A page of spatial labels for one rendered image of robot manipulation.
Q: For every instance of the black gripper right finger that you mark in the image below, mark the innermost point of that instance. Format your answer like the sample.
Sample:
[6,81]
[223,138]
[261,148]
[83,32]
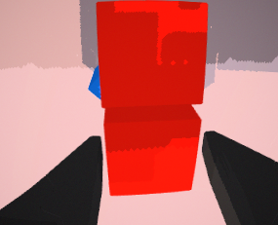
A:
[244,182]

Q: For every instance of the blue cube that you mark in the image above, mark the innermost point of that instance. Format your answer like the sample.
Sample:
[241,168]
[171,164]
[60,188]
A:
[94,87]

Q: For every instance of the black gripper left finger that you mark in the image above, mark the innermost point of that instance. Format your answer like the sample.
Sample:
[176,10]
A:
[68,195]

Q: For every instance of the red cube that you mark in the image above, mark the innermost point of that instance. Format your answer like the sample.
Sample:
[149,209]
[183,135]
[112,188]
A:
[151,150]
[151,52]

